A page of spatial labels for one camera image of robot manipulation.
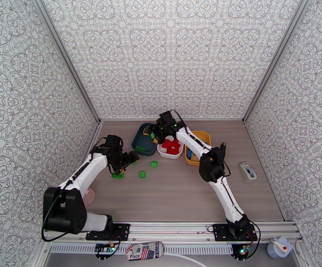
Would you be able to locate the small red lego brick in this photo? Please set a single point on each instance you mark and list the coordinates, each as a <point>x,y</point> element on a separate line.
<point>174,141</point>

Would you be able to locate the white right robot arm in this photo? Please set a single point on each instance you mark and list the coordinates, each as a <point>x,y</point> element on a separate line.
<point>224,196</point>

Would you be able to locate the dark teal plastic container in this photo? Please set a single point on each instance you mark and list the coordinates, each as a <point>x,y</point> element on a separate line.
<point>138,141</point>

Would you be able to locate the small green lego brick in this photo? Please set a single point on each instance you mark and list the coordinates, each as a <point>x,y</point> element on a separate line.
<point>142,174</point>
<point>154,164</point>

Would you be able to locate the white plastic container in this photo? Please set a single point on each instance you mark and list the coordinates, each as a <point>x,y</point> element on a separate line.
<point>169,155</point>

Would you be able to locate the small blue lego brick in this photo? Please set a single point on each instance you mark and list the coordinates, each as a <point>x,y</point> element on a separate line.
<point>190,155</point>

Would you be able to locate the pink translucent disc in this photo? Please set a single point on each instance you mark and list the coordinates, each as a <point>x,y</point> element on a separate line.
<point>90,197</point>

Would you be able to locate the yellow plastic container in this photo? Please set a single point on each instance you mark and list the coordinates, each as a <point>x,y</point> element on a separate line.
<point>194,162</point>

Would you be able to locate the black handheld tool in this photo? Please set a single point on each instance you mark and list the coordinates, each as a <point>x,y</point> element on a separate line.
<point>224,146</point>

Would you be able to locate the grey tape dispenser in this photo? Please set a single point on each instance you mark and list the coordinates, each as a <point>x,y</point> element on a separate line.
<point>248,172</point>

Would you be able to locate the circuit board with green light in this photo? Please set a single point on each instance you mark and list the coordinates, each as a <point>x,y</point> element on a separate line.
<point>244,251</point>

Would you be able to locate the light blue round dispenser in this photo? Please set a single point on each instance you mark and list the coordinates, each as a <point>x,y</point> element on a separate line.
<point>279,248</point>

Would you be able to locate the aluminium side rail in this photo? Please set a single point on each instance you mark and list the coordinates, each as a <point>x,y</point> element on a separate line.
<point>94,137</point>

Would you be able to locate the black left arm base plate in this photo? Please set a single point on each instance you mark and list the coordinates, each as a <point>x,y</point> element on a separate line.
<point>121,231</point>

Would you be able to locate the aluminium front rail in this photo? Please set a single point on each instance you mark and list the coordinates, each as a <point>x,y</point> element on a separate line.
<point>172,231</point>

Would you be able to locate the aluminium frame post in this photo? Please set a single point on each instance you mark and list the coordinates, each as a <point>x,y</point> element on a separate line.
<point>275,63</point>
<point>66,60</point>

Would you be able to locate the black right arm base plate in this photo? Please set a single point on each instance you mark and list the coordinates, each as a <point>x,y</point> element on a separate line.
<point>220,232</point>

